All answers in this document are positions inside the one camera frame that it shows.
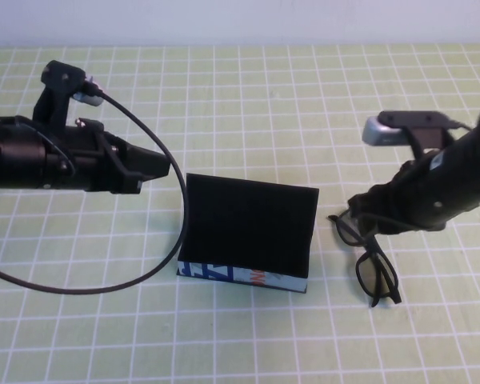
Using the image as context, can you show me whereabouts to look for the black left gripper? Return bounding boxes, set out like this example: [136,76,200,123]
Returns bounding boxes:
[46,118,171,195]

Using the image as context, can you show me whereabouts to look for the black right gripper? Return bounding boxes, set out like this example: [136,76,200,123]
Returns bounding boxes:
[348,139,471,238]

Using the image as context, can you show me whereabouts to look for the black framed glasses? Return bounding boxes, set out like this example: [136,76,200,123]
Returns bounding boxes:
[327,207,403,308]

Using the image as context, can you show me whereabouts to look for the black glasses case printed side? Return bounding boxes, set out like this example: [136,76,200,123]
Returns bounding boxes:
[175,172,320,295]

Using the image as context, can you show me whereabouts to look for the green white grid tablecloth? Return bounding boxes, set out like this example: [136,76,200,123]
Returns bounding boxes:
[0,42,480,384]

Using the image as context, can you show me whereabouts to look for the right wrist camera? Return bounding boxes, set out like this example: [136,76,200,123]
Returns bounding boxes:
[362,110,455,147]

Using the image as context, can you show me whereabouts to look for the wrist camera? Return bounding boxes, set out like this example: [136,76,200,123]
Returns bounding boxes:
[362,110,455,147]
[74,75,105,107]

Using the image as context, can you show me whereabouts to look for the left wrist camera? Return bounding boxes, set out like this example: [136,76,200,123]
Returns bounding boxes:
[74,75,105,107]

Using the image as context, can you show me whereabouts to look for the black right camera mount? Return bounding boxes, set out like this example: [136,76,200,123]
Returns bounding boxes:
[403,126,457,161]

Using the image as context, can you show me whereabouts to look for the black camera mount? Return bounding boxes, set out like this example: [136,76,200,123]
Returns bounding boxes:
[32,59,86,131]
[403,126,457,161]

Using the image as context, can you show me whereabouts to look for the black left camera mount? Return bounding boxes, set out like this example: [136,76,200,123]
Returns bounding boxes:
[32,59,86,131]

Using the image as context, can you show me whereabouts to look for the black left camera cable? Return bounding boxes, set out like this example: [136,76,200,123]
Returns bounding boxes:
[0,90,188,295]

